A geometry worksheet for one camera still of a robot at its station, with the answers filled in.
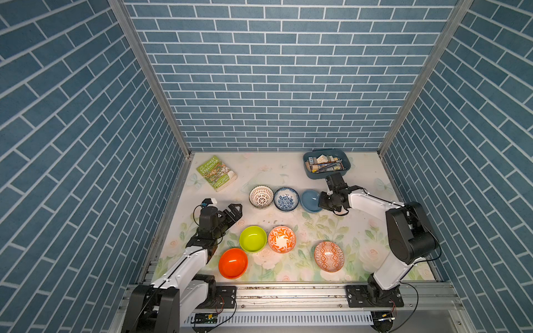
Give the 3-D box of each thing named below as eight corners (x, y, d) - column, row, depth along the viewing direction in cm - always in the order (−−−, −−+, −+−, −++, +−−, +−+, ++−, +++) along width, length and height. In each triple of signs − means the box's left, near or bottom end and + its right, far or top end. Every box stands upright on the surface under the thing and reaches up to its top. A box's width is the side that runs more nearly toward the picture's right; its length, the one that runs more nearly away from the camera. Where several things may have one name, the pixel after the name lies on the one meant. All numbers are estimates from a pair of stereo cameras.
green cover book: (197, 171, 114) (195, 167, 111) (216, 159, 120) (215, 155, 117) (218, 193, 105) (217, 189, 102) (238, 179, 111) (237, 175, 108)
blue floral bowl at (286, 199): (286, 217, 96) (287, 211, 91) (271, 203, 101) (271, 195, 96) (302, 204, 100) (303, 197, 96) (286, 190, 106) (287, 183, 101)
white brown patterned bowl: (249, 208, 98) (248, 202, 94) (251, 191, 105) (250, 184, 100) (273, 208, 99) (273, 202, 94) (273, 191, 105) (273, 184, 100)
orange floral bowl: (268, 253, 86) (267, 249, 82) (268, 230, 92) (268, 225, 89) (295, 253, 86) (296, 249, 82) (294, 230, 92) (295, 225, 89)
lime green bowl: (239, 253, 86) (237, 250, 82) (242, 230, 92) (240, 225, 89) (266, 253, 86) (266, 250, 82) (267, 230, 92) (266, 225, 89)
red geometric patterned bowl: (315, 273, 81) (317, 270, 78) (312, 245, 88) (314, 241, 85) (343, 273, 81) (347, 270, 78) (338, 245, 88) (341, 241, 85)
